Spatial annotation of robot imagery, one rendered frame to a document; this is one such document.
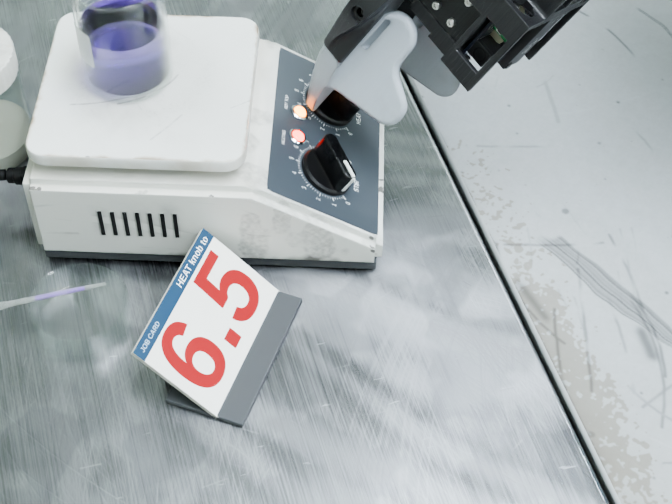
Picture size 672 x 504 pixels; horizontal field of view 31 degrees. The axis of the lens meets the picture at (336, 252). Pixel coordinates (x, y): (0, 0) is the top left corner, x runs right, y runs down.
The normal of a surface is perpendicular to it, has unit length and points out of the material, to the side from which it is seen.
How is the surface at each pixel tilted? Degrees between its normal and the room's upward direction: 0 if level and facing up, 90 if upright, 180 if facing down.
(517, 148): 0
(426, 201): 0
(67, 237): 90
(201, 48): 0
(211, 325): 40
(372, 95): 65
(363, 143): 30
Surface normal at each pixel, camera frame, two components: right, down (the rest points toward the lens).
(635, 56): 0.02, -0.63
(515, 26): -0.59, 0.36
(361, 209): 0.51, -0.53
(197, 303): 0.62, -0.31
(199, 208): -0.04, 0.77
